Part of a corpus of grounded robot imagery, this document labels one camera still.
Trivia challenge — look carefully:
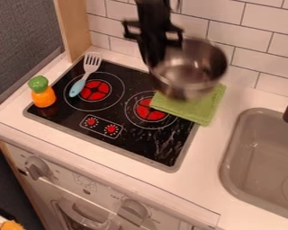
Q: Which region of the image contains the toy stove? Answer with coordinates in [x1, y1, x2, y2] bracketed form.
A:
[22, 56, 201, 174]

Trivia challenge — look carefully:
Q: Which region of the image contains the green cloth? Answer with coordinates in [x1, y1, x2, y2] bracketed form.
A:
[148, 84, 229, 128]

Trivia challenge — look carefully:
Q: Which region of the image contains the silver pot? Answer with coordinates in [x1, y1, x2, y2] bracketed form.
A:
[148, 38, 230, 102]

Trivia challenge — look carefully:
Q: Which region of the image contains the toy sink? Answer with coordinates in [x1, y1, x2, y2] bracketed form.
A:
[218, 107, 288, 223]

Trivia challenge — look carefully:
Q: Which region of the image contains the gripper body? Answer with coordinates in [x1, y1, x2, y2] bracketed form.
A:
[121, 18, 185, 68]

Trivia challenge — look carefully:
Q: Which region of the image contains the orange toy carrot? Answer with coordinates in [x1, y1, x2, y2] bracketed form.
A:
[27, 75, 58, 109]

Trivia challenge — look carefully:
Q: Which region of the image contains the white and blue spatula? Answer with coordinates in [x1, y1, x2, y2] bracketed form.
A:
[67, 52, 104, 99]

